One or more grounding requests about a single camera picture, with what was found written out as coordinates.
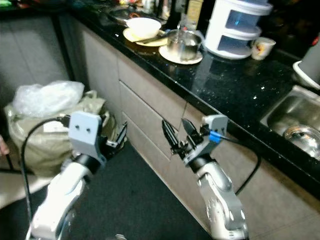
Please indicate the steel bowl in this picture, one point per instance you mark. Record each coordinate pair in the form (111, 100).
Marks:
(302, 137)

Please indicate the white tiered storage container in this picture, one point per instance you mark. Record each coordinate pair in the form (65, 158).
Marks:
(235, 27)

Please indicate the white patterned plate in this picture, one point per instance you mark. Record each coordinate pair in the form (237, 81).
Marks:
(169, 57)

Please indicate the olive green sack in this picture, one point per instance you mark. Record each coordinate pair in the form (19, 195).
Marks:
(50, 145)

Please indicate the stainless steel sink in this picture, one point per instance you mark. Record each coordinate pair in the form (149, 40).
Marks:
(292, 112)

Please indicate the grey kitchen cabinet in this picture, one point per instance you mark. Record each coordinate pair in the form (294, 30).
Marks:
(155, 110)

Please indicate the yellow carton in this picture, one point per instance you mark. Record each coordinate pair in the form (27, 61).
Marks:
(194, 12)

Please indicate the metal utensil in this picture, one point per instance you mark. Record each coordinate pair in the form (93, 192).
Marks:
(152, 38)

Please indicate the white printed mug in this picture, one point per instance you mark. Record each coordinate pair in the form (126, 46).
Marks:
(262, 48)

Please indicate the light grey left wrist camera mount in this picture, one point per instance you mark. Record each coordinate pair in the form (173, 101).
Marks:
(85, 130)

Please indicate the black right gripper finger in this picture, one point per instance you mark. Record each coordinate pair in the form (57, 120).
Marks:
(190, 129)
(170, 134)

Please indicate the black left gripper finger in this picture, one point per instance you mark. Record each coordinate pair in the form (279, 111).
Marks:
(116, 140)
(123, 134)

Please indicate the yellow plate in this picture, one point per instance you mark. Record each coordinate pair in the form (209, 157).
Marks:
(131, 38)

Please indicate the white dish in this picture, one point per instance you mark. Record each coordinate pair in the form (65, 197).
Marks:
(302, 77)

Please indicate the glass pan lid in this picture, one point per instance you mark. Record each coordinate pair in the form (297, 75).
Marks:
(120, 15)

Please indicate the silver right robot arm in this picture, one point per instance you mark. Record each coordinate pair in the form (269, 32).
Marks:
(222, 200)

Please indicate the light grey right wrist camera mount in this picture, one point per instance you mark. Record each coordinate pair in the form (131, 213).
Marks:
(216, 122)

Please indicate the clear plastic bag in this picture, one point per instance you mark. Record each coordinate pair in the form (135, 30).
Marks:
(47, 99)

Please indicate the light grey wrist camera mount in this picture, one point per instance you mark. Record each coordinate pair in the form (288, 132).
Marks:
(216, 122)
(85, 130)

